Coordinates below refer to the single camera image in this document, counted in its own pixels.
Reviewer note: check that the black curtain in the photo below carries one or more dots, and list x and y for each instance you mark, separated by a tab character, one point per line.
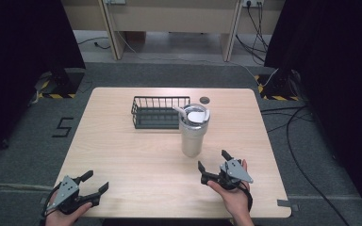
336	78
19	56

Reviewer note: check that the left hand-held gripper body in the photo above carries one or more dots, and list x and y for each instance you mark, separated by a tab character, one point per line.
65	191

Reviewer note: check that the beige wooden desk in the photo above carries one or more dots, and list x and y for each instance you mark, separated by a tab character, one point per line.
172	19

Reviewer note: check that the grey tape piece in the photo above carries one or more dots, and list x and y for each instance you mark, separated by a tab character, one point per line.
287	204

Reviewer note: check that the person's left hand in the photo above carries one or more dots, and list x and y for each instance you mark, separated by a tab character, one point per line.
63	218

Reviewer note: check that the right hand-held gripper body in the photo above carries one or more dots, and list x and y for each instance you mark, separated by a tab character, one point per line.
233	175

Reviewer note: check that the black stand base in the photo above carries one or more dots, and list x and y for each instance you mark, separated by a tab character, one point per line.
63	82
278	86

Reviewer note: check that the person's right hand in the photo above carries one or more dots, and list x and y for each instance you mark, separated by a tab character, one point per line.
236	200

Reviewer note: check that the white tumbler with lid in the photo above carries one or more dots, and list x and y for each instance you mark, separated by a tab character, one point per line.
193	135

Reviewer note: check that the white wall socket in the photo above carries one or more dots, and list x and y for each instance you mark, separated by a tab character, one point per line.
252	3

